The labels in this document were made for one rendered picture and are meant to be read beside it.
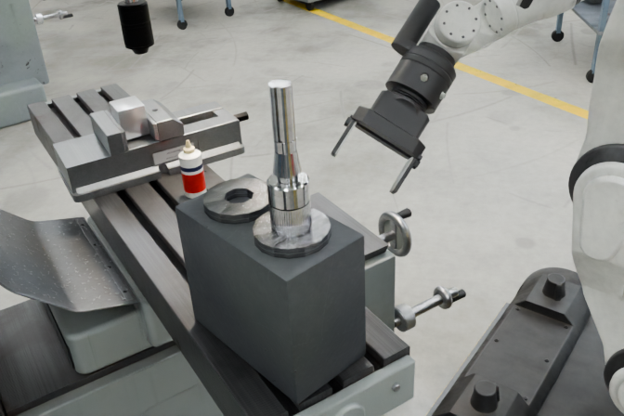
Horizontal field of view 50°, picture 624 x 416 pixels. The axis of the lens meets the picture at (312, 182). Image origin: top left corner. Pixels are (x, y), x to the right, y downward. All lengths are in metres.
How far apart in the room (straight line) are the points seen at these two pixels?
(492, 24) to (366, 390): 0.61
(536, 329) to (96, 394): 0.84
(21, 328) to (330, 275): 0.76
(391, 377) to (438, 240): 1.82
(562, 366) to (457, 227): 1.44
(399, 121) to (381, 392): 0.39
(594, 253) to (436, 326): 1.27
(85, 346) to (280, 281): 0.54
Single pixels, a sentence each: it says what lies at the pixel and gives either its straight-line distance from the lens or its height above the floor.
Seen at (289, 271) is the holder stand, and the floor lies 1.09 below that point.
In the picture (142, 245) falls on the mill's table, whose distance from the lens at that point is 1.14.
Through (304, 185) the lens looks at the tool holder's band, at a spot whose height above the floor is 1.17.
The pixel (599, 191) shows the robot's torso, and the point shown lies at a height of 1.03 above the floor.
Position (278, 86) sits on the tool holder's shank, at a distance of 0.68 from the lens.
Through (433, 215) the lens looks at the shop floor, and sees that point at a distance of 2.83.
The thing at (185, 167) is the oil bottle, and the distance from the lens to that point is 1.21.
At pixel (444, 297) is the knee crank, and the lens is 1.62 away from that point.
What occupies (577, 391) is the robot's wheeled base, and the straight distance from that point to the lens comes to 1.37.
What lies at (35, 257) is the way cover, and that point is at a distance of 1.23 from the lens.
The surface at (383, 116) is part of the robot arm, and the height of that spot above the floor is 1.11.
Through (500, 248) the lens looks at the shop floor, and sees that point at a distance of 2.67.
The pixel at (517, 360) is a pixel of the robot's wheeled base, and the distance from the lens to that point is 1.36.
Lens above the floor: 1.53
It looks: 30 degrees down
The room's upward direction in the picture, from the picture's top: 3 degrees counter-clockwise
